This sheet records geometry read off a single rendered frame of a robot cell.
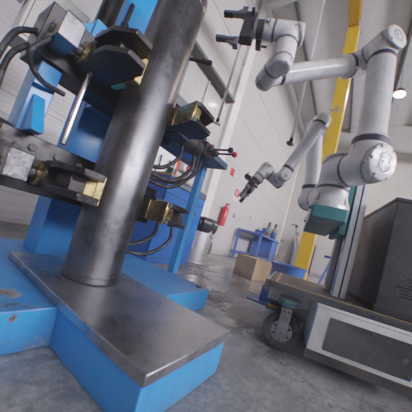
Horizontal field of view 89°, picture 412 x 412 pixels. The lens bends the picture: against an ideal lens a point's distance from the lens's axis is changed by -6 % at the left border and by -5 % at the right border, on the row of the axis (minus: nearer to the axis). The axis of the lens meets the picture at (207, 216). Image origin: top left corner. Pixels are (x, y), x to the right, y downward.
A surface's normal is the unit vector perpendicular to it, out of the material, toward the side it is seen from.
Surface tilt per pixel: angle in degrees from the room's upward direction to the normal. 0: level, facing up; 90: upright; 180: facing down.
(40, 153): 90
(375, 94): 92
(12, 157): 90
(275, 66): 171
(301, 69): 99
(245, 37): 180
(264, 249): 90
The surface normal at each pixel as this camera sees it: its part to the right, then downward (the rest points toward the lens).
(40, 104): 0.81, -0.46
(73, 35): 0.82, 0.19
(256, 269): 0.66, 0.13
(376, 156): 0.07, 0.06
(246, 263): -0.70, -0.26
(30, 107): -0.50, -0.21
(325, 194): -0.49, -0.58
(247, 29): -0.16, -0.12
